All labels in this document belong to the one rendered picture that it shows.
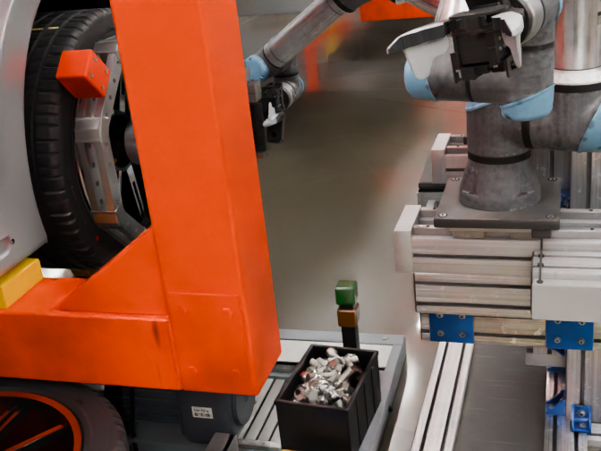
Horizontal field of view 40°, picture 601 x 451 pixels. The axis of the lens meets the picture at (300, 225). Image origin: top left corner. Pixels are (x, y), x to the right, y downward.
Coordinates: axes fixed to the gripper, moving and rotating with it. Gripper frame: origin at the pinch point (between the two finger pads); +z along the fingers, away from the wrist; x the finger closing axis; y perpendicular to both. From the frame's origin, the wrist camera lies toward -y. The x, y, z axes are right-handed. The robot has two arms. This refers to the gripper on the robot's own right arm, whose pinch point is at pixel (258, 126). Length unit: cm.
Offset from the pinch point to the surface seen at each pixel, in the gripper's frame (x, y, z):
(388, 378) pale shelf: 42, -38, 57
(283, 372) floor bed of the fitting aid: -2, -76, 0
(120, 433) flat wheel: -3, -33, 88
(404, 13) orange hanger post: -15, -28, -344
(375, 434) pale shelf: 43, -38, 75
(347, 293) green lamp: 35, -18, 57
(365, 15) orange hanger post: -41, -27, -344
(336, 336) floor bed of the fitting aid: 10, -75, -19
